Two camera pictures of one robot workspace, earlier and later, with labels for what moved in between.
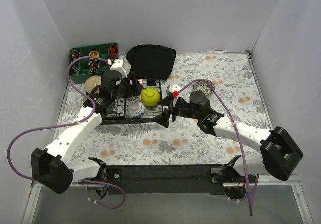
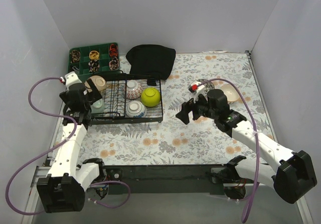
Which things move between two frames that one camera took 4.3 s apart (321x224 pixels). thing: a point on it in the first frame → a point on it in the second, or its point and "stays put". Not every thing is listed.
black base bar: [168, 179] stays put
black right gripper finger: [163, 119] → [184, 116]
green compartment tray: [81, 69] stays put
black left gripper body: [129, 86] → [88, 91]
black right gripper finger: [166, 101] → [188, 106]
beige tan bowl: [91, 82] stays put
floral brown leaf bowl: [203, 87] stays put
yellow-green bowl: [150, 96] stays put
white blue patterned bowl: [135, 109] stays put
